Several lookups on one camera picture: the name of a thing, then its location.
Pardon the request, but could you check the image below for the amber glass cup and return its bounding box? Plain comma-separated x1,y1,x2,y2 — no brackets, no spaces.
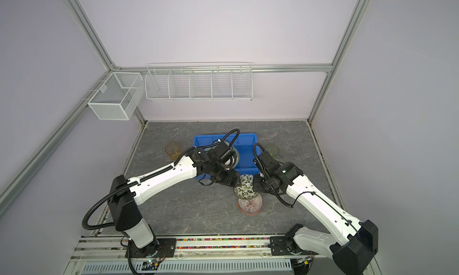
165,141,182,161

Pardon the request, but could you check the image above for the blue rose pattern bowl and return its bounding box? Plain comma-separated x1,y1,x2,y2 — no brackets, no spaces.
218,141,240,169

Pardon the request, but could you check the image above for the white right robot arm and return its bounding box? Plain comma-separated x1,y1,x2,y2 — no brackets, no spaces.
253,143,379,275

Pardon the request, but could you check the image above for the white wire rack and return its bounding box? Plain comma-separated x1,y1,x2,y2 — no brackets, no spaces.
144,62,253,101

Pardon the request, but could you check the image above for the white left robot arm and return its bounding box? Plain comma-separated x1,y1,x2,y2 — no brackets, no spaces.
81,129,240,251

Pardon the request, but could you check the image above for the green glass cup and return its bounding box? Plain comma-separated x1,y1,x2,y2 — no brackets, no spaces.
264,144,282,159

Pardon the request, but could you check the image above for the white mesh basket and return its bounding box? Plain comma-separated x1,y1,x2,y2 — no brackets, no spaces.
88,72,145,120

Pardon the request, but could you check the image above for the blue plastic bin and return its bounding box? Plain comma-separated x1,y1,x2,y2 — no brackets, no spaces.
193,133,259,175

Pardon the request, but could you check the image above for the red rimmed bottom bowl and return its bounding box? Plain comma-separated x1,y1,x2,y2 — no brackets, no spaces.
237,194,263,215

